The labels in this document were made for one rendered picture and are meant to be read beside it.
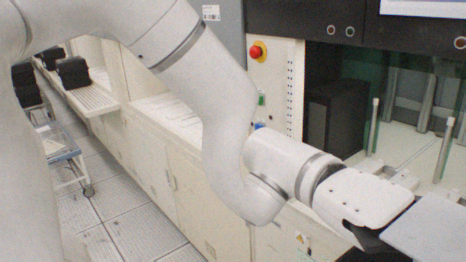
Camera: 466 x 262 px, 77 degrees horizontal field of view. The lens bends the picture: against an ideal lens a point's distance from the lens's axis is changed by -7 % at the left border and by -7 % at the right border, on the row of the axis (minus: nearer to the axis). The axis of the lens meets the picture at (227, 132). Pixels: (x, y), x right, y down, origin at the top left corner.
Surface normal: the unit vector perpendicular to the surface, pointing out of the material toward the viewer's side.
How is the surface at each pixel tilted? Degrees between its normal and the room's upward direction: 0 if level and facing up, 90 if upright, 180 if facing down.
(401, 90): 90
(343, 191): 7
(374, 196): 4
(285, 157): 41
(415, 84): 90
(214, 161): 80
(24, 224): 88
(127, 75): 90
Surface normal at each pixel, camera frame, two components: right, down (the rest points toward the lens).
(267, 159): -0.60, -0.47
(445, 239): -0.05, -0.90
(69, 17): -0.21, 0.88
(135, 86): 0.60, 0.30
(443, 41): -0.80, 0.30
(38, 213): 0.91, 0.13
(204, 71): 0.37, 0.35
